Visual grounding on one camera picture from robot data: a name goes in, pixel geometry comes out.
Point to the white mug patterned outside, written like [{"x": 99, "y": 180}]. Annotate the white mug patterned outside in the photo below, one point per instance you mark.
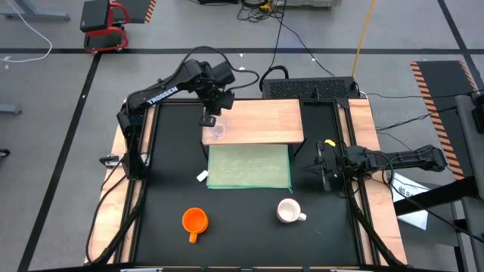
[{"x": 288, "y": 211}]

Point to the small black hazard-striped mat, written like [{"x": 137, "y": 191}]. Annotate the small black hazard-striped mat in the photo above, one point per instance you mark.
[{"x": 138, "y": 9}]

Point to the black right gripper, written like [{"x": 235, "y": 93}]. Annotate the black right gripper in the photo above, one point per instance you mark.
[{"x": 324, "y": 181}]

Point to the black mat with hazard stripes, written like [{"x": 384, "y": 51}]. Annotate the black mat with hazard stripes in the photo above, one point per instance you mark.
[{"x": 442, "y": 98}]

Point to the white paper sheet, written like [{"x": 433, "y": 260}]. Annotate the white paper sheet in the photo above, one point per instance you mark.
[{"x": 410, "y": 215}]

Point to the grey table leg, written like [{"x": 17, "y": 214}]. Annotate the grey table leg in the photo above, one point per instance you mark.
[{"x": 34, "y": 15}]

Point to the orange plastic mug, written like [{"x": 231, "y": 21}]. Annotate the orange plastic mug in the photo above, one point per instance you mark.
[{"x": 194, "y": 221}]

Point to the black computer case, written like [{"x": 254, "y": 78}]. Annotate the black computer case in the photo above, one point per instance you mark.
[{"x": 306, "y": 88}]

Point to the green microfibre cloth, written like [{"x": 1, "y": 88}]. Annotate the green microfibre cloth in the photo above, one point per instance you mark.
[{"x": 247, "y": 166}]

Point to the yellow tape tag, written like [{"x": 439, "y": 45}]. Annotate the yellow tape tag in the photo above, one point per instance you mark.
[{"x": 330, "y": 143}]

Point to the clear plastic cup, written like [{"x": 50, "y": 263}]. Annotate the clear plastic cup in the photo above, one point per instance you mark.
[{"x": 219, "y": 131}]

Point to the red and black stool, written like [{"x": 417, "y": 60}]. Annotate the red and black stool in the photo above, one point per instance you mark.
[{"x": 102, "y": 34}]

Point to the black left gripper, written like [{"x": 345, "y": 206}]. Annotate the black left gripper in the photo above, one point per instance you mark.
[{"x": 219, "y": 100}]

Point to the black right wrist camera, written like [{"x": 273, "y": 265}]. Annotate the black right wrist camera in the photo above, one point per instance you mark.
[{"x": 336, "y": 160}]

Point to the wooden shelf with black legs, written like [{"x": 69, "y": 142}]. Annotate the wooden shelf with black legs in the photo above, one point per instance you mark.
[{"x": 264, "y": 121}]

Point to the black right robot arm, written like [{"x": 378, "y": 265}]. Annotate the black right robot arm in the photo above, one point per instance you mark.
[{"x": 408, "y": 158}]

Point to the white cloth tag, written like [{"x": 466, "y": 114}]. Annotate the white cloth tag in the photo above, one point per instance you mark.
[{"x": 202, "y": 175}]

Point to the black frame crossbeam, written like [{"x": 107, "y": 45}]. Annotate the black frame crossbeam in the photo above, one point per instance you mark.
[{"x": 242, "y": 269}]

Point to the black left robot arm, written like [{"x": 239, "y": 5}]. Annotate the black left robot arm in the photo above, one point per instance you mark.
[{"x": 162, "y": 95}]

